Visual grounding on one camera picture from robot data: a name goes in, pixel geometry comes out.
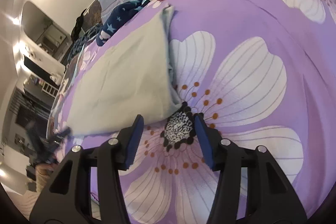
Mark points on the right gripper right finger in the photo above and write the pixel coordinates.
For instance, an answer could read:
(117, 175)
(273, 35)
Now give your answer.
(270, 196)

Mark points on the cream knit sweater forearm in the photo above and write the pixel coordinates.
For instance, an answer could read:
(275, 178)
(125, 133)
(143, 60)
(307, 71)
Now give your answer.
(26, 202)

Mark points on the grey long-sleeve shirt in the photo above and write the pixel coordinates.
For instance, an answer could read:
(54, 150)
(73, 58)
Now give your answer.
(134, 77)

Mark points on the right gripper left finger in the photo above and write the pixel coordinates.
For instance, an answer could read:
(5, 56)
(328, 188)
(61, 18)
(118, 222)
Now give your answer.
(66, 198)

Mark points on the teal fuzzy blanket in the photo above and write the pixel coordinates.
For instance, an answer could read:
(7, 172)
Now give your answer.
(84, 40)

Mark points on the white ladder shelf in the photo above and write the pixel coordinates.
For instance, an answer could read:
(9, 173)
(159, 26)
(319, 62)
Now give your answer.
(49, 89)

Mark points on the black garment on headboard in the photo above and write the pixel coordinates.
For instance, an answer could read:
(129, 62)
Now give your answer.
(77, 30)

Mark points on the person's left hand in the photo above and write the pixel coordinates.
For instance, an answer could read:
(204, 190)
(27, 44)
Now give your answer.
(43, 171)

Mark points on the navy star fleece blanket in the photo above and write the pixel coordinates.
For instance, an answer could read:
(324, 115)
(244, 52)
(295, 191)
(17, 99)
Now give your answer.
(120, 15)

